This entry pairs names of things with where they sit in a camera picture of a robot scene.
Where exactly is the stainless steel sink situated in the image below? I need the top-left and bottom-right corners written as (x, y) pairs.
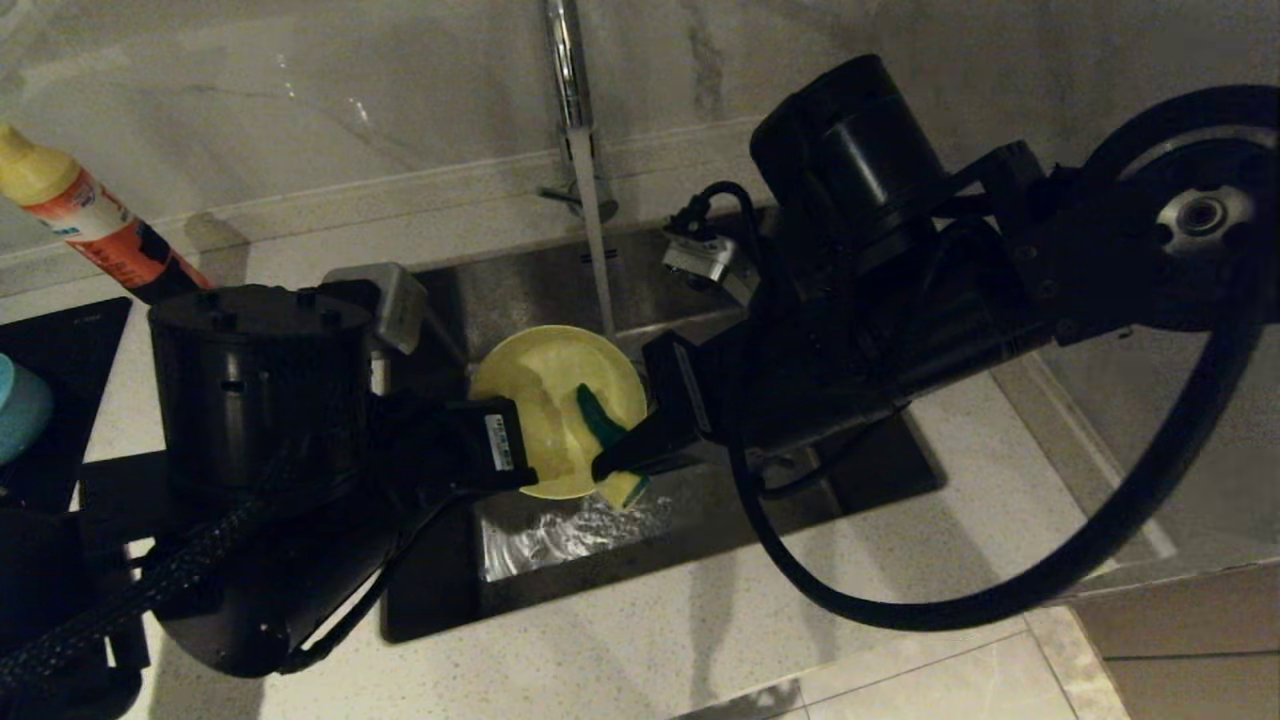
top-left (383, 205), bottom-right (946, 643)

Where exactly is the yellow plastic bowl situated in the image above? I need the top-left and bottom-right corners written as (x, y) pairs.
top-left (469, 325), bottom-right (649, 501)

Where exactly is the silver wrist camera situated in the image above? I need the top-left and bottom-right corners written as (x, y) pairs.
top-left (322, 262), bottom-right (429, 358)
top-left (662, 225), bottom-right (743, 287)

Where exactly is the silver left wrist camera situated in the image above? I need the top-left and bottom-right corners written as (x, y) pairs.
top-left (322, 262), bottom-right (429, 358)

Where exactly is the chrome faucet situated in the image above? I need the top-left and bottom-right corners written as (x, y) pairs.
top-left (538, 0), bottom-right (621, 226)

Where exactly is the thick black hose cable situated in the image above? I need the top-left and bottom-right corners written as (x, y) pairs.
top-left (728, 220), bottom-right (1280, 633)

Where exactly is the green yellow sponge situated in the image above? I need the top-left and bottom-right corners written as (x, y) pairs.
top-left (575, 383), bottom-right (651, 509)

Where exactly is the black induction cooktop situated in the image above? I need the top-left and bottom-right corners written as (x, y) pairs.
top-left (0, 297), bottom-right (134, 521)

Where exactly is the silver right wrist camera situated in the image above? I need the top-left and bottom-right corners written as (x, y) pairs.
top-left (662, 225), bottom-right (743, 287)

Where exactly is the running water stream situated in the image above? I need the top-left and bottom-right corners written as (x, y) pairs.
top-left (570, 128), bottom-right (617, 339)

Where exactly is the blue plastic bowl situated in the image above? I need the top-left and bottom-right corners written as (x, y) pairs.
top-left (0, 352), bottom-right (54, 468)

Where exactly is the orange detergent bottle yellow cap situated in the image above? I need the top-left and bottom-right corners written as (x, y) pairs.
top-left (0, 122), bottom-right (213, 305)

